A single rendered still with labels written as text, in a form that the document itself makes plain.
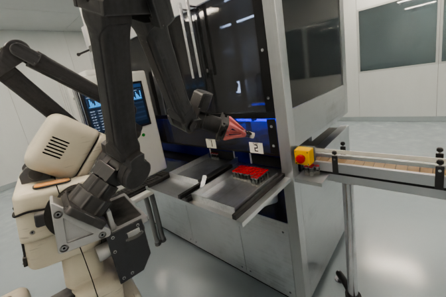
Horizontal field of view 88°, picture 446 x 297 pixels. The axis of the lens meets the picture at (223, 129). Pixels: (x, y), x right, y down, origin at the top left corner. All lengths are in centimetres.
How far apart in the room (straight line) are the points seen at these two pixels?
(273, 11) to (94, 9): 80
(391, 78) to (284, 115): 461
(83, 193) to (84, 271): 33
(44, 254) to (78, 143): 29
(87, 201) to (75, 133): 20
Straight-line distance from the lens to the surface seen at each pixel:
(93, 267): 87
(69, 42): 650
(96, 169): 61
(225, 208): 99
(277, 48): 109
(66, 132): 70
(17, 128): 610
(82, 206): 58
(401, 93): 564
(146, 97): 174
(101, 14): 42
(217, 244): 193
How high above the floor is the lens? 141
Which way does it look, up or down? 13 degrees down
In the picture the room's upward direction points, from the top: 10 degrees counter-clockwise
